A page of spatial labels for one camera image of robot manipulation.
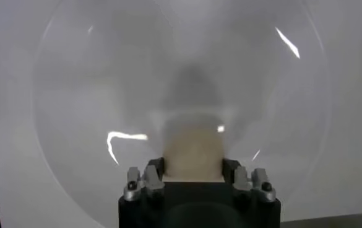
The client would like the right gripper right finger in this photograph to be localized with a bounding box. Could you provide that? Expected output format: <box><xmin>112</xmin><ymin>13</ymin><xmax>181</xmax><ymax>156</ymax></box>
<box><xmin>222</xmin><ymin>157</ymin><xmax>277</xmax><ymax>203</ymax></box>

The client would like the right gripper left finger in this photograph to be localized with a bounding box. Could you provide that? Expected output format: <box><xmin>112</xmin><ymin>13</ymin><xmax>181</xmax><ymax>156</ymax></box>
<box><xmin>123</xmin><ymin>157</ymin><xmax>166</xmax><ymax>202</ymax></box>

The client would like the white steamed baozi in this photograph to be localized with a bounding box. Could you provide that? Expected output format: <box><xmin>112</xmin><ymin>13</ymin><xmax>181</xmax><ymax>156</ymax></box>
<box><xmin>162</xmin><ymin>123</ymin><xmax>225</xmax><ymax>183</ymax></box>

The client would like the white round plate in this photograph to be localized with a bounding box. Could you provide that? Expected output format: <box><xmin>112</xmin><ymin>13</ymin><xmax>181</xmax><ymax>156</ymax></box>
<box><xmin>32</xmin><ymin>0</ymin><xmax>333</xmax><ymax>228</ymax></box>

